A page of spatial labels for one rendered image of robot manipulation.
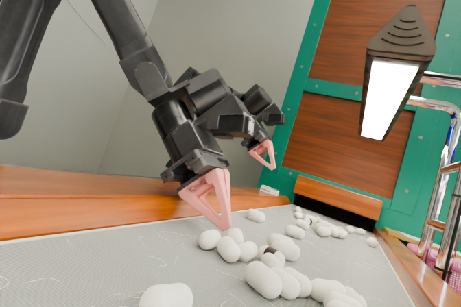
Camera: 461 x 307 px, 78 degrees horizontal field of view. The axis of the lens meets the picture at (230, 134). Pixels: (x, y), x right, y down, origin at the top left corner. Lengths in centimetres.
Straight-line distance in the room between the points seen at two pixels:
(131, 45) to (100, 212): 25
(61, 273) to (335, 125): 111
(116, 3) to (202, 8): 237
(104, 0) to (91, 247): 36
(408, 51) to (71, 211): 43
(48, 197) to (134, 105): 256
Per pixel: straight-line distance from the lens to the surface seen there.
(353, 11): 142
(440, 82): 68
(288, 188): 121
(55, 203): 29
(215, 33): 265
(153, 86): 43
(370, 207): 112
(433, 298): 42
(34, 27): 55
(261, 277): 27
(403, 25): 47
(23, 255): 25
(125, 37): 47
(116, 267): 25
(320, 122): 124
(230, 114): 39
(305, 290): 30
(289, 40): 239
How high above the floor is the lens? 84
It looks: 5 degrees up
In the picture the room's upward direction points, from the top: 18 degrees clockwise
